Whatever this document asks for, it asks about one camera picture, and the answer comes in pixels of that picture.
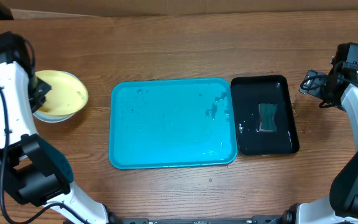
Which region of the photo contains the light blue plate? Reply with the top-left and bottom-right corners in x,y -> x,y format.
32,70 -> 80,124

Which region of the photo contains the yellow plate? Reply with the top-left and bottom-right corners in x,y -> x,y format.
34,70 -> 90,117

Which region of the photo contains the green orange sponge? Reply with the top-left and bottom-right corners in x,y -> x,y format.
259,103 -> 277,132

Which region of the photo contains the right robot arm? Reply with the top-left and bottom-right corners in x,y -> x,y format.
272,42 -> 358,224

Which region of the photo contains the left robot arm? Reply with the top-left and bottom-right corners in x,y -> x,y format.
0,32 -> 119,223

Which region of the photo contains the black water tray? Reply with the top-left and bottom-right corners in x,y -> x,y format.
231,75 -> 300,156

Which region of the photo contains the teal plastic tray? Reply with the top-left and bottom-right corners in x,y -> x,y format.
108,78 -> 237,170

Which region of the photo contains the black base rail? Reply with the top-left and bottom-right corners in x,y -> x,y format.
119,215 -> 282,224

